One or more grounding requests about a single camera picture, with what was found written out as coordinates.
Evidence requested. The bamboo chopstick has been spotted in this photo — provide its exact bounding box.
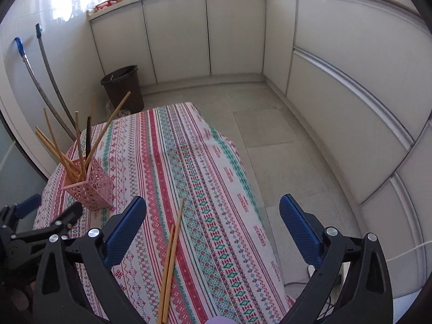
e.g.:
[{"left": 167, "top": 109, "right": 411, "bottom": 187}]
[
  {"left": 162, "top": 198, "right": 186, "bottom": 323},
  {"left": 157, "top": 224, "right": 175, "bottom": 324},
  {"left": 83, "top": 92, "right": 131, "bottom": 170},
  {"left": 75, "top": 111, "right": 86, "bottom": 181}
]

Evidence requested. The white power strip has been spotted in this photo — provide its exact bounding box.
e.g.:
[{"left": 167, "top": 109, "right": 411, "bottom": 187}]
[{"left": 299, "top": 262, "right": 350, "bottom": 304}]

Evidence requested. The frosted glass door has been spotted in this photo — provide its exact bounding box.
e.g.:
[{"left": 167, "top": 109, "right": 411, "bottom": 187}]
[{"left": 0, "top": 116, "right": 47, "bottom": 208}]

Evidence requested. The pink perforated utensil holder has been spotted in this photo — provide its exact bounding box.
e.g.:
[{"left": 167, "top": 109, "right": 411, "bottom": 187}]
[{"left": 62, "top": 158, "right": 114, "bottom": 211}]

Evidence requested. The bamboo chopstick lowest left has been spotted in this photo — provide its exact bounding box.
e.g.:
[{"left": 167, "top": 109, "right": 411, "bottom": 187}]
[{"left": 43, "top": 108, "right": 72, "bottom": 174}]

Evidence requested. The bamboo chopstick low left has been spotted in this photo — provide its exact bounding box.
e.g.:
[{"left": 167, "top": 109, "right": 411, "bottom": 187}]
[{"left": 35, "top": 127, "right": 80, "bottom": 183}]

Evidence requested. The black chopstick in holder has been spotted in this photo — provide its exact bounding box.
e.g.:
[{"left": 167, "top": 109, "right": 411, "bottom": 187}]
[{"left": 85, "top": 116, "right": 92, "bottom": 160}]

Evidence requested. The bamboo chopstick in holder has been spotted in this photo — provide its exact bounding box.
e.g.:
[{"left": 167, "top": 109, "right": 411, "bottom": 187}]
[{"left": 75, "top": 111, "right": 86, "bottom": 181}]

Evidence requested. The patterned tablecloth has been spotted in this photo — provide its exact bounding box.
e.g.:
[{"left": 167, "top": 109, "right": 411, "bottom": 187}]
[{"left": 33, "top": 102, "right": 298, "bottom": 324}]

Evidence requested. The dark brown trash bin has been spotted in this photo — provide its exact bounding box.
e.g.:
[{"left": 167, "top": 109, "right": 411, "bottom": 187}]
[{"left": 100, "top": 65, "right": 144, "bottom": 113}]

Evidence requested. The white power cable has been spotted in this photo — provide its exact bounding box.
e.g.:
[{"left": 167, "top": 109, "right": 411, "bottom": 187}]
[{"left": 386, "top": 242, "right": 432, "bottom": 264}]

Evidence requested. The dark-handled broom pole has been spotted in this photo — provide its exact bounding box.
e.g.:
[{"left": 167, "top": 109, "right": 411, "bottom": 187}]
[{"left": 35, "top": 23, "right": 75, "bottom": 128}]

